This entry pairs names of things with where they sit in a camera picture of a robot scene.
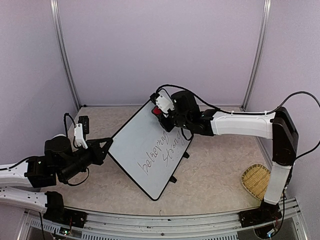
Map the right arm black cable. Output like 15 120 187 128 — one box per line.
156 84 320 231

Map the left aluminium corner post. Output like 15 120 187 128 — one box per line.
50 0 82 111

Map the light blue mug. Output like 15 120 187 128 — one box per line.
53 133 66 138

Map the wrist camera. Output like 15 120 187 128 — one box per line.
150 93 175 118
73 115 90 149

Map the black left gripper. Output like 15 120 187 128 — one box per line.
60 139 114 183

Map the right aluminium corner post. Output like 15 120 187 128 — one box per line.
241 0 272 111

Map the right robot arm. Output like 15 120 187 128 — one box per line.
152 89 299 222

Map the woven bamboo tray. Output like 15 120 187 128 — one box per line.
241 164 271 201

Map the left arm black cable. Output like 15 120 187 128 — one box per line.
63 112 91 187

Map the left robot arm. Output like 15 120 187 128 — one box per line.
0 134 113 189

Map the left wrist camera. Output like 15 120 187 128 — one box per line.
73 115 90 149

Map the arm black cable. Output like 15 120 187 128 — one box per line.
156 84 320 231
63 112 91 187

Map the aluminium corner post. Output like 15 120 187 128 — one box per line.
241 0 272 111
50 0 82 111

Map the red black whiteboard eraser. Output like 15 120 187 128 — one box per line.
152 106 163 116

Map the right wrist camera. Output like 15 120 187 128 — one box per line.
150 93 175 118

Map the white whiteboard black frame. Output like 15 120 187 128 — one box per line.
108 101 191 201

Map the black whiteboard stand foot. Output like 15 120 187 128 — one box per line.
183 152 190 159
169 176 177 184

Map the front aluminium rail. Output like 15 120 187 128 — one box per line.
19 198 310 240

